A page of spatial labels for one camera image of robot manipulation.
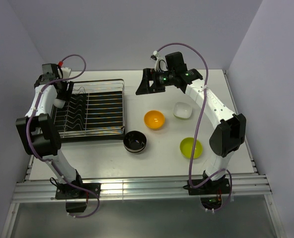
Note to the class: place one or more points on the orange bowl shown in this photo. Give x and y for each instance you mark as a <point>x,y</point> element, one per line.
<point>154,119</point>

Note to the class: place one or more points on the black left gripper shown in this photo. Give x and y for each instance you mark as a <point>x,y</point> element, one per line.
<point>66,95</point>

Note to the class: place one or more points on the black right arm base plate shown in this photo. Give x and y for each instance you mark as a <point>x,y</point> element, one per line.
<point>210,187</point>

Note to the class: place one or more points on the steel wire dish rack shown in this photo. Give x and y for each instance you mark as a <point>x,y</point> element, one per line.
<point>98,86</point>

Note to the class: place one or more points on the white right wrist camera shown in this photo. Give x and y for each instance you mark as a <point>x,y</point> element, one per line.
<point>155,56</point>

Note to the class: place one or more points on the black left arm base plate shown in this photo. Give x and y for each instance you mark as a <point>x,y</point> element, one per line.
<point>65,191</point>

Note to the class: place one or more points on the black patterned bowl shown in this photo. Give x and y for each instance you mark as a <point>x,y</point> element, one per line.
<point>135,141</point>

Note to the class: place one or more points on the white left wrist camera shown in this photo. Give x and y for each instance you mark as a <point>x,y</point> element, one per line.
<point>63,71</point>

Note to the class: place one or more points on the lime green bowl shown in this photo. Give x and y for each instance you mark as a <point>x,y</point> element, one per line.
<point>186,146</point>

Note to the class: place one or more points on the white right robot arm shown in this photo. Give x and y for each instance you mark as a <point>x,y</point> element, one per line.
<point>229,128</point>

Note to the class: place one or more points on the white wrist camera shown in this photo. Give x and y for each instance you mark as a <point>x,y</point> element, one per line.
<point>63,71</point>
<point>155,56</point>

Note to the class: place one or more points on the white round bowl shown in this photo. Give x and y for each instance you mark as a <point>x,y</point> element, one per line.
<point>59,103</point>

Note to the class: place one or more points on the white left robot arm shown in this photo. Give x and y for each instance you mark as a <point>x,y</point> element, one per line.
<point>38,132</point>

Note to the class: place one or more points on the white square bowl green outside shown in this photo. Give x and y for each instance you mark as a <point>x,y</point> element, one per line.
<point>182,110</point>

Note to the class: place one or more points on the aluminium table edge rail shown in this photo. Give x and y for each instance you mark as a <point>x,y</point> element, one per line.
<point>139,188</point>

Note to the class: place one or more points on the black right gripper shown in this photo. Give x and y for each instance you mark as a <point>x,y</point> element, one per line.
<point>149,75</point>

